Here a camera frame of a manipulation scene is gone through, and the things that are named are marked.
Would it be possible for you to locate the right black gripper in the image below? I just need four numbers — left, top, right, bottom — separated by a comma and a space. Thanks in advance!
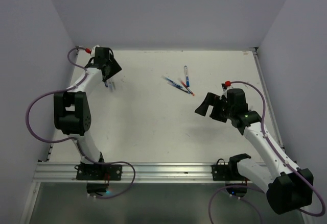
195, 91, 235, 122

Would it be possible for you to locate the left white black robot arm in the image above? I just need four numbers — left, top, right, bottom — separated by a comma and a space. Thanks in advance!
53, 45, 122, 180

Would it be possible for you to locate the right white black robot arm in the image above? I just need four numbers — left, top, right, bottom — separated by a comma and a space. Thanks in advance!
195, 88, 314, 214

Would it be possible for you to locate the red pen in pile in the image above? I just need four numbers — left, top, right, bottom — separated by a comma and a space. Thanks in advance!
178, 79, 195, 96

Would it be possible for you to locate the blue capped pen upright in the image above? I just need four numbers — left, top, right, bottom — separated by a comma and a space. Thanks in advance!
184, 65, 190, 87

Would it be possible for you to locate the blue pen leftmost pile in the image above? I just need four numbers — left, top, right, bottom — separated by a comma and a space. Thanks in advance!
161, 76, 190, 94

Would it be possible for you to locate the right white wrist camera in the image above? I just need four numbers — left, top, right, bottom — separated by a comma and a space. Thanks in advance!
220, 87, 230, 99

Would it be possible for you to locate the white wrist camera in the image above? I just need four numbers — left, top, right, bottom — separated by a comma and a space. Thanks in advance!
220, 87, 230, 99
90, 45, 100, 57

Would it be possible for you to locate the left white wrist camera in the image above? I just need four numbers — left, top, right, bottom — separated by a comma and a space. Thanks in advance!
90, 45, 100, 57

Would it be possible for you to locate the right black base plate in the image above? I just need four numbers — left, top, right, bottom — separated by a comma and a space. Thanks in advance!
211, 158, 248, 181

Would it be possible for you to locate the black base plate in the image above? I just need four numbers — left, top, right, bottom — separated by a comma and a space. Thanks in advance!
74, 163, 122, 181
211, 158, 248, 181

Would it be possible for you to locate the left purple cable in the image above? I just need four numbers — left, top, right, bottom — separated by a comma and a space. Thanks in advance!
25, 46, 136, 200

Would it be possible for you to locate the purple cable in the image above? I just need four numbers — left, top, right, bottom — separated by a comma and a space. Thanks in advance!
25, 46, 136, 200
208, 80, 323, 224

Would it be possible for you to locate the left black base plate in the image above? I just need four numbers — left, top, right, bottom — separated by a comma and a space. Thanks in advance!
74, 163, 122, 181

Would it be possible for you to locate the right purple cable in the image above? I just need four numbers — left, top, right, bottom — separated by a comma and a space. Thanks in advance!
208, 80, 323, 224

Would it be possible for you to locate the aluminium mounting rail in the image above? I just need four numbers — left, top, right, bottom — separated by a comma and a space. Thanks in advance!
32, 161, 302, 183

